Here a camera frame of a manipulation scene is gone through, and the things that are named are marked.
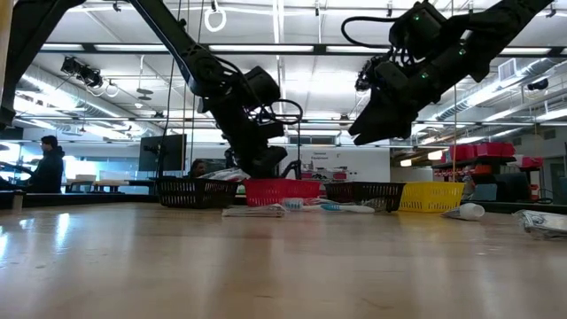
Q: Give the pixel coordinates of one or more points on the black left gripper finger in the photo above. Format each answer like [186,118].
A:
[297,166]
[266,164]

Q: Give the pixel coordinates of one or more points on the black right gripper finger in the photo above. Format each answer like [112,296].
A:
[370,115]
[390,128]

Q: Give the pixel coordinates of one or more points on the clear toothbrush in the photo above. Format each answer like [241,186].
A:
[294,204]
[221,174]

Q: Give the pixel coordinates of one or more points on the clear white packet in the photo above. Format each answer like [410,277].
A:
[254,211]

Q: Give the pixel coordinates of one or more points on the white toothpaste tube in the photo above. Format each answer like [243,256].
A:
[467,211]

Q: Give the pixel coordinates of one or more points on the dark razor packet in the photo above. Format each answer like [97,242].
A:
[542,223]

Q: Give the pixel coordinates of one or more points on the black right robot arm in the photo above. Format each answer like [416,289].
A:
[500,26]

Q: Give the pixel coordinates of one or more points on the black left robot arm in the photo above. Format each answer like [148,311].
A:
[186,49]

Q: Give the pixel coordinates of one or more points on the red plastic basket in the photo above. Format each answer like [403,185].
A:
[283,191]

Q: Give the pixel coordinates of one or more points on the black ceiling spotlight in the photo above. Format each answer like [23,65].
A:
[359,84]

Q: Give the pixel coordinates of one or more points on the person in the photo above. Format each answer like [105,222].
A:
[198,169]
[48,168]

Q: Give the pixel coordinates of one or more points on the black plastic basket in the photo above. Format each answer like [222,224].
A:
[186,192]
[363,191]

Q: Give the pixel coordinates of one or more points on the yellow plastic basket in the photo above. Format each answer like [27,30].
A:
[432,197]

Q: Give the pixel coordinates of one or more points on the black screen on stand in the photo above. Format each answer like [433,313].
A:
[161,153]

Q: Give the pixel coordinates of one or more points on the shelf rack with small bins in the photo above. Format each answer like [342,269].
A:
[483,153]

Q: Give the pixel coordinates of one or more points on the distant wooden table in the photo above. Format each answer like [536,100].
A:
[106,182]

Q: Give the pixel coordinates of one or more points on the black ceiling spotlights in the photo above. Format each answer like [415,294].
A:
[84,73]

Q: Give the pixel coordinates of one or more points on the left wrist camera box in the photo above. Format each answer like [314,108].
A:
[263,86]

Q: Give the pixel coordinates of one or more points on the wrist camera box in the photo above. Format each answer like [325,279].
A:
[263,86]
[418,26]

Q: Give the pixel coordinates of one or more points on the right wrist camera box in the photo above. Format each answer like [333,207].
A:
[418,26]

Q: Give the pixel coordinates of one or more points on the silver ventilation duct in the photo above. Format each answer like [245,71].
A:
[478,99]

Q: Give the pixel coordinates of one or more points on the black ceiling camera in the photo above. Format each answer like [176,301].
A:
[537,84]

